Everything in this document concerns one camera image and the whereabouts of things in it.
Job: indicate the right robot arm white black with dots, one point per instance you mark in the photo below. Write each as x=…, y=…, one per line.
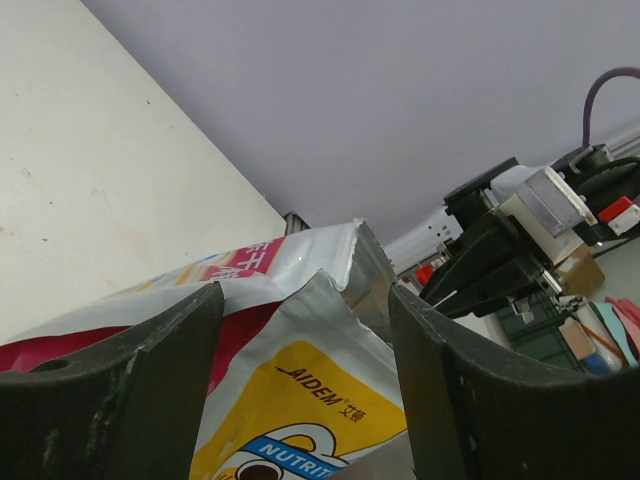
x=609, y=186

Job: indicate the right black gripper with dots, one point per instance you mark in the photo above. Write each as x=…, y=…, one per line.
x=494, y=262

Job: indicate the aluminium frame rail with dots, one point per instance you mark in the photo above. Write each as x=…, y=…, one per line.
x=294, y=223

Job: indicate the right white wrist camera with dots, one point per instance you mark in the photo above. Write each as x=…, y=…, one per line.
x=545, y=206

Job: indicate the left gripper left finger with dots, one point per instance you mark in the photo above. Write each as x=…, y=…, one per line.
x=127, y=407

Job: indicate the pet food bag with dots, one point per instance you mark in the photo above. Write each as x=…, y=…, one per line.
x=303, y=381

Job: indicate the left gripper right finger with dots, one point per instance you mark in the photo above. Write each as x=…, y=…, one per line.
x=476, y=410

